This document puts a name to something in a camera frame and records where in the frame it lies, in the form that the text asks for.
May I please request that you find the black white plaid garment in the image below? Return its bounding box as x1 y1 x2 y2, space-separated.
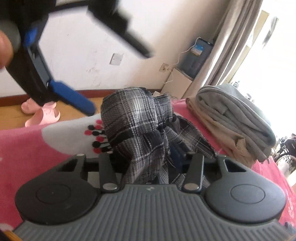
101 87 216 187

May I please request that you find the person left hand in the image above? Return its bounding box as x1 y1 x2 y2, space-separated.
0 31 14 69

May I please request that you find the pink slipper near bed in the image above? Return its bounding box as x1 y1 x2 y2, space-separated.
25 108 60 127

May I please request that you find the dark water dispenser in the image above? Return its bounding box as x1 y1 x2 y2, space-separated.
177 38 214 79

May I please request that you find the pink floral bed blanket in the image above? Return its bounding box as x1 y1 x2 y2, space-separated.
1 100 295 229

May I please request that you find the folded grey blanket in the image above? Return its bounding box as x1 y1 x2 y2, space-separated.
196 84 276 162

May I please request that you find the black wheelchair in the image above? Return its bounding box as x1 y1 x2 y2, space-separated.
273 133 295 176

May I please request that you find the grey curtain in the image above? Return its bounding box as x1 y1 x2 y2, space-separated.
200 1 262 86

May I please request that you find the wall switch plate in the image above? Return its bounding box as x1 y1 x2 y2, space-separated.
109 53 124 66

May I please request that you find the wall power outlet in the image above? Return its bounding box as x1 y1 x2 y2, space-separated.
159 63 169 73

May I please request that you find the pink slipper near wall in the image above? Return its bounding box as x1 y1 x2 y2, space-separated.
21 97 57 115

